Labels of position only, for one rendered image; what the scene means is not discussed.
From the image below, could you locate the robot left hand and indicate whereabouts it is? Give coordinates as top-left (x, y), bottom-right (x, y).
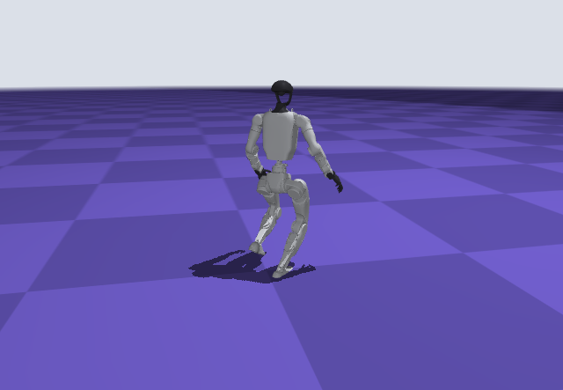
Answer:
top-left (254, 168), bottom-right (271, 179)

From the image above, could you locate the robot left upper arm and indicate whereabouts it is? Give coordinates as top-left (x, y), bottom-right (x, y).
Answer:
top-left (245, 114), bottom-right (264, 155)

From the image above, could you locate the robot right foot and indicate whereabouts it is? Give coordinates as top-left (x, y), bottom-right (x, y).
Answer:
top-left (272, 266), bottom-right (293, 278)

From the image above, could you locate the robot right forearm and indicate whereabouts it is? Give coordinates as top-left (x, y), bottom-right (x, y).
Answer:
top-left (315, 143), bottom-right (333, 178)

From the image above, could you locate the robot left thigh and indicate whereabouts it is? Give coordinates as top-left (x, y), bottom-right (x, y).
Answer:
top-left (257, 175), bottom-right (282, 219)

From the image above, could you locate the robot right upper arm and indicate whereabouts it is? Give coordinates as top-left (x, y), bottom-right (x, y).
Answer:
top-left (294, 114), bottom-right (321, 156)

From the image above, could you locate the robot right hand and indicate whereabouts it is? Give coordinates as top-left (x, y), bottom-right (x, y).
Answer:
top-left (326, 171), bottom-right (343, 193)

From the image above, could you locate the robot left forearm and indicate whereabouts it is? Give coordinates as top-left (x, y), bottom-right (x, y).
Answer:
top-left (245, 152), bottom-right (263, 173)

